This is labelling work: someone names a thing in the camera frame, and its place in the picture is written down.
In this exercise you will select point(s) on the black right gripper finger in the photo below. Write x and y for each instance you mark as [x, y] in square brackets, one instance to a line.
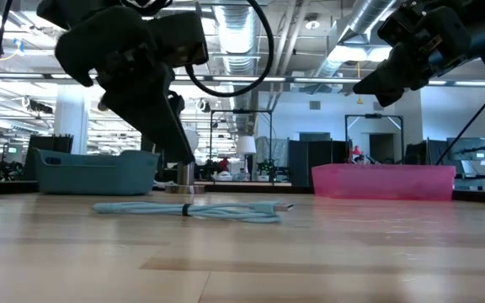
[402, 71]

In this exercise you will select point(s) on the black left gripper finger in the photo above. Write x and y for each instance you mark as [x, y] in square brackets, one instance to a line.
[176, 103]
[141, 109]

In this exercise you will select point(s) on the black monitor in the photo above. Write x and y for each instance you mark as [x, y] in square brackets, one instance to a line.
[146, 143]

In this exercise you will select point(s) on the white square pillar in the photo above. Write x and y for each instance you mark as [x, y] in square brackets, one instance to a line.
[70, 122]

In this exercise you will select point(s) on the teal plastic bin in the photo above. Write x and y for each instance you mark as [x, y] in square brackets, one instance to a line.
[99, 172]

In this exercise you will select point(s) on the white shade table lamp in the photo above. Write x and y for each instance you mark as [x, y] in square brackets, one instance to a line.
[246, 145]

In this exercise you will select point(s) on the dark curtain panel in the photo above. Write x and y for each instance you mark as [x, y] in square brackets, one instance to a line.
[419, 151]

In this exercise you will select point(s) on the grey monitor screen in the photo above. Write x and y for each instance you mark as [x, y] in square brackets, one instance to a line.
[465, 147]

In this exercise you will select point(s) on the black background robot arms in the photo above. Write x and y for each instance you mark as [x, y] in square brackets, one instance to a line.
[263, 166]

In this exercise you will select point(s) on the pink plastic bin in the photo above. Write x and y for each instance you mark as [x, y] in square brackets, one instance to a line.
[383, 182]

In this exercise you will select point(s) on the black background desk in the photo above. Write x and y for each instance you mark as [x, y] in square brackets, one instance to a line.
[11, 187]

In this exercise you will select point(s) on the silver ventilation duct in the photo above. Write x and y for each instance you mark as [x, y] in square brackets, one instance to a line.
[236, 42]
[364, 17]

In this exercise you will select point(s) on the black metal frame stand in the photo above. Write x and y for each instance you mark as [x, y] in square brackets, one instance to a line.
[242, 111]
[373, 115]

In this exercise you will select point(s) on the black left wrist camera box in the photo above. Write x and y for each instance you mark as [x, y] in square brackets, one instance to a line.
[181, 38]

